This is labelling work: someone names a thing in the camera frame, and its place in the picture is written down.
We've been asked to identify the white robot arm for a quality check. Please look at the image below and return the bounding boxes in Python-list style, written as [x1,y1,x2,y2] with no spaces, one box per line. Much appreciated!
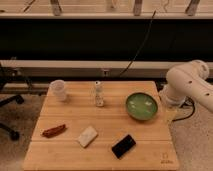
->
[159,60,213,113]

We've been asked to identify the small white bottle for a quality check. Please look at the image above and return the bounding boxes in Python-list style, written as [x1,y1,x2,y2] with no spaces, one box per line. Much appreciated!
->
[94,81,104,107]

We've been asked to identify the green ceramic bowl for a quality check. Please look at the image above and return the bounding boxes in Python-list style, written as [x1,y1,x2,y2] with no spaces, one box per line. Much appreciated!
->
[125,92,158,121]

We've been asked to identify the clear plastic cup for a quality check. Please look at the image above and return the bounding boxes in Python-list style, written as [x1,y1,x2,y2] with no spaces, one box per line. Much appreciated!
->
[50,80,67,101]

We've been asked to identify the black smartphone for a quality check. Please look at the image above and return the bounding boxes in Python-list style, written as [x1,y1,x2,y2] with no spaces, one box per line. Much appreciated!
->
[111,135,136,159]

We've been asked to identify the brown red snack bar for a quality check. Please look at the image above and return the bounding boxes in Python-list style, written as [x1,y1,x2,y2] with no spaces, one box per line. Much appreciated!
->
[42,124,66,138]

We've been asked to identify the black office chair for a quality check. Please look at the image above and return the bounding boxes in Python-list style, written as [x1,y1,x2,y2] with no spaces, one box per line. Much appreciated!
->
[0,64,24,141]

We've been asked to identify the black hanging cable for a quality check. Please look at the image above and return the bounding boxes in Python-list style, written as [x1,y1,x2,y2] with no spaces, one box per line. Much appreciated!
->
[118,9,157,78]

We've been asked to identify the black floor cable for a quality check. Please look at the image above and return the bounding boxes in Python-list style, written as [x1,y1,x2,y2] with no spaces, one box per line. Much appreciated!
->
[172,97,196,122]

